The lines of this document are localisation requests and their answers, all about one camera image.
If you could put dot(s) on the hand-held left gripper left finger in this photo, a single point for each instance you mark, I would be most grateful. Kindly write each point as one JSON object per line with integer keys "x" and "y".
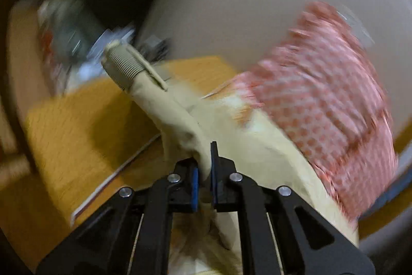
{"x": 194, "y": 188}

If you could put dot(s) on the red checkered cloth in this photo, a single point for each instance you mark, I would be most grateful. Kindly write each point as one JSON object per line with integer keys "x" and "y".
{"x": 322, "y": 107}

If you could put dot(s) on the wooden table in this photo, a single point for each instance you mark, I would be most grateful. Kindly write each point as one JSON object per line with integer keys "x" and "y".
{"x": 87, "y": 133}

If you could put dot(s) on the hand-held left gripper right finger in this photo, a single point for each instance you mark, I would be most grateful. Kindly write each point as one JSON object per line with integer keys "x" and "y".
{"x": 213, "y": 178}

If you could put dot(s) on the blurred clutter pile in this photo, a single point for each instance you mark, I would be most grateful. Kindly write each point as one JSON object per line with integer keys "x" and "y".
{"x": 74, "y": 36}

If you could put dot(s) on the beige pants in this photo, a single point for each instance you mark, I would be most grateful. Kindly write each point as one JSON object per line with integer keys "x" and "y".
{"x": 180, "y": 114}

